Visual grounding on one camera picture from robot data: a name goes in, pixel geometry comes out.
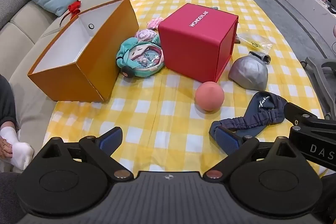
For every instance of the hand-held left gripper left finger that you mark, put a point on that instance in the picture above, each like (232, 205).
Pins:
(111, 139)

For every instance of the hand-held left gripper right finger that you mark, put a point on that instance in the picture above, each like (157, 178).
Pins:
(226, 140)

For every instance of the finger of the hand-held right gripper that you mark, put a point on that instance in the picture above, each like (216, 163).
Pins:
(304, 116)

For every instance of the navy elastic headband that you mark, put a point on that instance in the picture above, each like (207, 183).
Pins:
(262, 111)

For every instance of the orange cardboard box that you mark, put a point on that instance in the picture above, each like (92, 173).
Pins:
(86, 77)

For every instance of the teal plush doll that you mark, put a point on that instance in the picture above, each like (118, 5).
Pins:
(126, 53)

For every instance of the clear plastic bag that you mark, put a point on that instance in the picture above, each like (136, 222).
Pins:
(252, 43)

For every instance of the pink shiny plush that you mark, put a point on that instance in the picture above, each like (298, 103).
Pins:
(144, 35)

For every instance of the pink tassel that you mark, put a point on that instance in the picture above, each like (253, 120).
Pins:
(155, 23)

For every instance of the grey chair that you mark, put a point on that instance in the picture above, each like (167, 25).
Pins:
(321, 74)

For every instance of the pink ball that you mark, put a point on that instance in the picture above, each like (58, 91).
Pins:
(209, 96)

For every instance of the yellow checkered tablecloth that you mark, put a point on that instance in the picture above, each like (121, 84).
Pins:
(157, 113)

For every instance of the silver cap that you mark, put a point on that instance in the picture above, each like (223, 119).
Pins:
(248, 71)

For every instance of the red square box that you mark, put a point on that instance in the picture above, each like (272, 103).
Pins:
(189, 50)

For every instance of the red ribbon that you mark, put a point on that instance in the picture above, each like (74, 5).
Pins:
(73, 7)

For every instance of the beige sofa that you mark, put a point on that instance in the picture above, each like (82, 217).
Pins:
(26, 24)

